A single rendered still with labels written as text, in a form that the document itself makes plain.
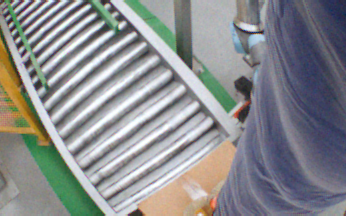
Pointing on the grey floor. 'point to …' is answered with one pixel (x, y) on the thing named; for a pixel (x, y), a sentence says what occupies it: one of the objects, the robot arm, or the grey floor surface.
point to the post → (183, 31)
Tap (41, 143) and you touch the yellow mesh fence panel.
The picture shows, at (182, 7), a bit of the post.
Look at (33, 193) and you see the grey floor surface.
